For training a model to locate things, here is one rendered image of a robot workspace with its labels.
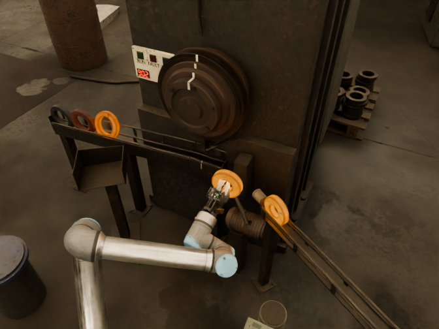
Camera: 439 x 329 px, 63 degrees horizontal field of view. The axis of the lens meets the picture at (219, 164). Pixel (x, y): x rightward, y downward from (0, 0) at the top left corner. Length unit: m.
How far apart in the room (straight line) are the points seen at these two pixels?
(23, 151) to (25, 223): 0.86
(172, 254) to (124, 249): 0.18
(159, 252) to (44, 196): 1.81
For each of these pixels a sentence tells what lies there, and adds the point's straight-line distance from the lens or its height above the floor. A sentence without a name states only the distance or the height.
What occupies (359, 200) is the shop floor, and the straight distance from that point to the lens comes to 2.95.
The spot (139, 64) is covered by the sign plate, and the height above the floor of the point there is 1.14.
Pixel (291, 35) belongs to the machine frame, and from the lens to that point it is 1.60.
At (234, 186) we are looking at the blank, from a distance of 1.68.
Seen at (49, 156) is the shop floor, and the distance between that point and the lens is 3.44.
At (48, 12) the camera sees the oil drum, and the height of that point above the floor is 0.68.
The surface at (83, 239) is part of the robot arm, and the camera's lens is 1.41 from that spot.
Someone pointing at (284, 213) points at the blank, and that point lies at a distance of 1.72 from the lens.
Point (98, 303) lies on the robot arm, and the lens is 1.64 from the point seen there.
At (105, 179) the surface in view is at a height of 0.60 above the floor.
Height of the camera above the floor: 2.05
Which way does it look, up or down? 43 degrees down
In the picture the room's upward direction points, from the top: straight up
